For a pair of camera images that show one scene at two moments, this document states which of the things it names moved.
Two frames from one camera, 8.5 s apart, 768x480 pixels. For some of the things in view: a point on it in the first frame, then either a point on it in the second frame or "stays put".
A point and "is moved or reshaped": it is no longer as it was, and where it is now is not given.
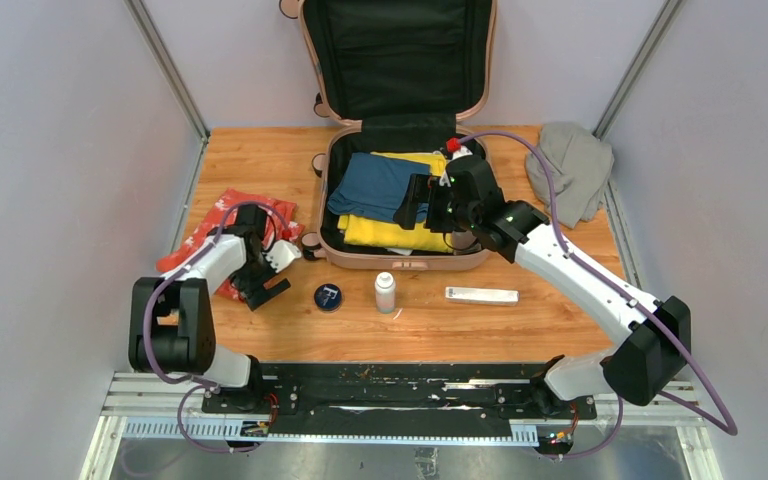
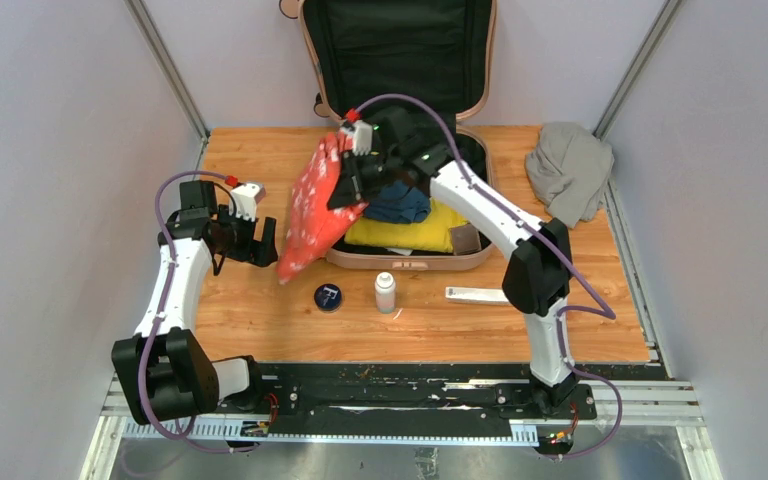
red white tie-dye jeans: x=281 y=225 is moved or reshaped
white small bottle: x=385 y=293 stays put
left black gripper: x=254 y=292 -> x=260 y=252
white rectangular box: x=482 y=296 stays put
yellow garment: x=382 y=234 stays put
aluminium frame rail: x=156 y=407 stays put
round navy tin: x=327 y=297 stays put
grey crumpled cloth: x=580 y=164 stays put
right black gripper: x=424 y=188 -> x=352 y=187
